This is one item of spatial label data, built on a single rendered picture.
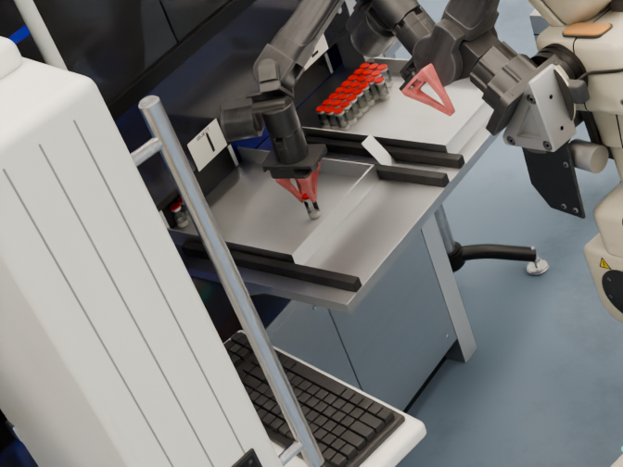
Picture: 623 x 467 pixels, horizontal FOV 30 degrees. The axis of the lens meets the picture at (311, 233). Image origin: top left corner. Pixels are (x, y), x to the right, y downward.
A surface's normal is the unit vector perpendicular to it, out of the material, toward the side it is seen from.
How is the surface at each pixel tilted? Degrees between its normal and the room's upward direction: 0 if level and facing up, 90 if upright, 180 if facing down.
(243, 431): 90
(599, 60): 90
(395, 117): 0
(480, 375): 0
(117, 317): 90
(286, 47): 50
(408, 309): 90
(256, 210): 0
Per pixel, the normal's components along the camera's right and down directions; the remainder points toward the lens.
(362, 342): 0.76, 0.14
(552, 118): 0.57, 0.17
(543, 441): -0.31, -0.77
